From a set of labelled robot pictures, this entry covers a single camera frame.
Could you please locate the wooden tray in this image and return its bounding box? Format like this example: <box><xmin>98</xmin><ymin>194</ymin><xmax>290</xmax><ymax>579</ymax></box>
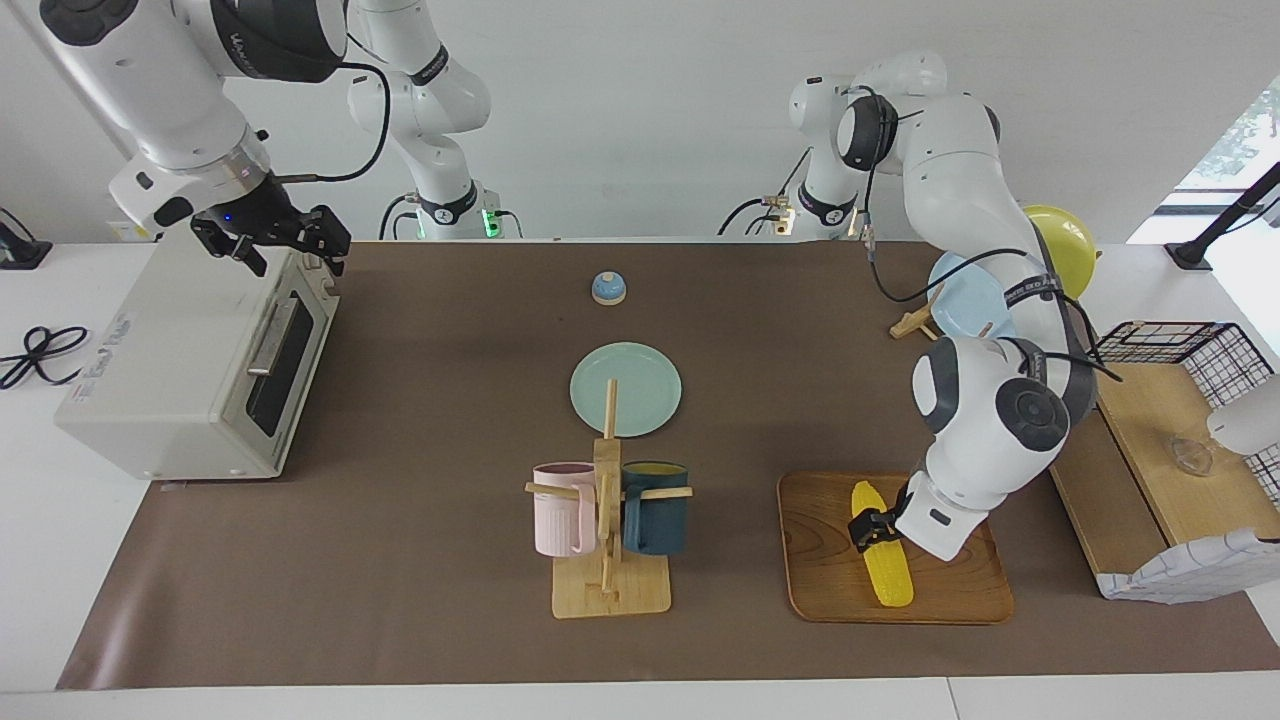
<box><xmin>777</xmin><ymin>472</ymin><xmax>1015</xmax><ymax>626</ymax></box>

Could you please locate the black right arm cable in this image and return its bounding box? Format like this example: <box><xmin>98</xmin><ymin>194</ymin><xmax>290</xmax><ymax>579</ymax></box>
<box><xmin>275</xmin><ymin>62</ymin><xmax>391</xmax><ymax>183</ymax></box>

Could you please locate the black clamp mount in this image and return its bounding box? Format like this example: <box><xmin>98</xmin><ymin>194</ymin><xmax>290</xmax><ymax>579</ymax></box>
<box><xmin>0</xmin><ymin>207</ymin><xmax>53</xmax><ymax>271</ymax></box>

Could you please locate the brown table mat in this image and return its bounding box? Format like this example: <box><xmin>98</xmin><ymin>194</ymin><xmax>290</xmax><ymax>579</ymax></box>
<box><xmin>55</xmin><ymin>240</ymin><xmax>1280</xmax><ymax>691</ymax></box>

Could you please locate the white checked cloth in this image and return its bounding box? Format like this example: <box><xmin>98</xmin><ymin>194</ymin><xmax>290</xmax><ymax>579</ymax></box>
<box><xmin>1095</xmin><ymin>528</ymin><xmax>1280</xmax><ymax>605</ymax></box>

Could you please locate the black wire basket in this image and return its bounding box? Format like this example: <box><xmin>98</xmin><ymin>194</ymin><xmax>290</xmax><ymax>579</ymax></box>
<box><xmin>1090</xmin><ymin>320</ymin><xmax>1280</xmax><ymax>506</ymax></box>

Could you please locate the wooden plate rack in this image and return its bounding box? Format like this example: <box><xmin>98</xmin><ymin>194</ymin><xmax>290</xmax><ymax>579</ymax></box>
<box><xmin>890</xmin><ymin>285</ymin><xmax>946</xmax><ymax>341</ymax></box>

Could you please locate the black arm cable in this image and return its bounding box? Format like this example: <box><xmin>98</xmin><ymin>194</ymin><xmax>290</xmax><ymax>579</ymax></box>
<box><xmin>865</xmin><ymin>85</ymin><xmax>1126</xmax><ymax>381</ymax></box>
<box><xmin>275</xmin><ymin>62</ymin><xmax>391</xmax><ymax>183</ymax></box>

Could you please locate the yellow corn cob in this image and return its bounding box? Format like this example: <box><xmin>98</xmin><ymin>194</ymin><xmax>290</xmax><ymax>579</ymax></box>
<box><xmin>850</xmin><ymin>480</ymin><xmax>915</xmax><ymax>608</ymax></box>

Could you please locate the glass oven door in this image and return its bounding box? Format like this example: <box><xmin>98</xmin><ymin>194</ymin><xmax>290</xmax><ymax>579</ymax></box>
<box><xmin>215</xmin><ymin>265</ymin><xmax>341</xmax><ymax>479</ymax></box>

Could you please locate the white toaster oven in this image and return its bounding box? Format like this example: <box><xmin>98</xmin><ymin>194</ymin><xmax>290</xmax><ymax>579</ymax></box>
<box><xmin>55</xmin><ymin>240</ymin><xmax>341</xmax><ymax>481</ymax></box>

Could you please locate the clear glass cup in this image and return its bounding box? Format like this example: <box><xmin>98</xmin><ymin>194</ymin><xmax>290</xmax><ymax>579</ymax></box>
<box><xmin>1168</xmin><ymin>435</ymin><xmax>1219</xmax><ymax>478</ymax></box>

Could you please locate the wooden stepped shelf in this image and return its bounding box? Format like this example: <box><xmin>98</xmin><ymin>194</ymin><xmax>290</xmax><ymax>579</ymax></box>
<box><xmin>1048</xmin><ymin>360</ymin><xmax>1280</xmax><ymax>601</ymax></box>

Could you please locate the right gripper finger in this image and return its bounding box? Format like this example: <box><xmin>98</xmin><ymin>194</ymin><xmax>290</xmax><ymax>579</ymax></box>
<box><xmin>301</xmin><ymin>205</ymin><xmax>352</xmax><ymax>277</ymax></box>
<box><xmin>190</xmin><ymin>214</ymin><xmax>269</xmax><ymax>279</ymax></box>

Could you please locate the light blue plate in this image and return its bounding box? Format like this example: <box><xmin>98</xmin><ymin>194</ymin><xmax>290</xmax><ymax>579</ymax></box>
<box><xmin>927</xmin><ymin>252</ymin><xmax>1016</xmax><ymax>339</ymax></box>

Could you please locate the white rounded device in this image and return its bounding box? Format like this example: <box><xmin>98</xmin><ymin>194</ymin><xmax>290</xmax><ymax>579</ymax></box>
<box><xmin>1205</xmin><ymin>375</ymin><xmax>1280</xmax><ymax>457</ymax></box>

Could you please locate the wooden mug rack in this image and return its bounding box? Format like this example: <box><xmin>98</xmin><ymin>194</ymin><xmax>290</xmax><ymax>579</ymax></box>
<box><xmin>525</xmin><ymin>378</ymin><xmax>695</xmax><ymax>619</ymax></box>

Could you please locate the dark teal mug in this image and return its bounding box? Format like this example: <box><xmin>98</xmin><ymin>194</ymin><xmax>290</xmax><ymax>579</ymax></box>
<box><xmin>622</xmin><ymin>460</ymin><xmax>691</xmax><ymax>557</ymax></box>

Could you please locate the pink mug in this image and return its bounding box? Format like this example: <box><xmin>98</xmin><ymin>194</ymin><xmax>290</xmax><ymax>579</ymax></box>
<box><xmin>532</xmin><ymin>462</ymin><xmax>599</xmax><ymax>558</ymax></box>

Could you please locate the black angled stand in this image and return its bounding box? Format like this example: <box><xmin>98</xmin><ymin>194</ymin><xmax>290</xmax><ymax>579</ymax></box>
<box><xmin>1165</xmin><ymin>162</ymin><xmax>1280</xmax><ymax>271</ymax></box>

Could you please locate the coiled black cable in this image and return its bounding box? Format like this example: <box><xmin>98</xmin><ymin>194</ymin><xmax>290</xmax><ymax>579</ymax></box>
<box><xmin>0</xmin><ymin>325</ymin><xmax>91</xmax><ymax>391</ymax></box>

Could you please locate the pale green plate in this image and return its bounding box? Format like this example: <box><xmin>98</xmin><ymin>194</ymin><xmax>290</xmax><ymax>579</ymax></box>
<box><xmin>570</xmin><ymin>342</ymin><xmax>683</xmax><ymax>439</ymax></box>

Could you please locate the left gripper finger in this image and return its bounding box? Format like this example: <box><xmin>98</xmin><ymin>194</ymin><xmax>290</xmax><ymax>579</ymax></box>
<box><xmin>847</xmin><ymin>508</ymin><xmax>889</xmax><ymax>554</ymax></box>

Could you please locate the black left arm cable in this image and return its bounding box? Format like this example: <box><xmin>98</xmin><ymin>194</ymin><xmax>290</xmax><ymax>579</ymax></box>
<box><xmin>865</xmin><ymin>85</ymin><xmax>1126</xmax><ymax>381</ymax></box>

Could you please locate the yellow plate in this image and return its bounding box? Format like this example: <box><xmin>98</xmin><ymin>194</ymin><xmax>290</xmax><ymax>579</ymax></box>
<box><xmin>1020</xmin><ymin>205</ymin><xmax>1098</xmax><ymax>301</ymax></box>

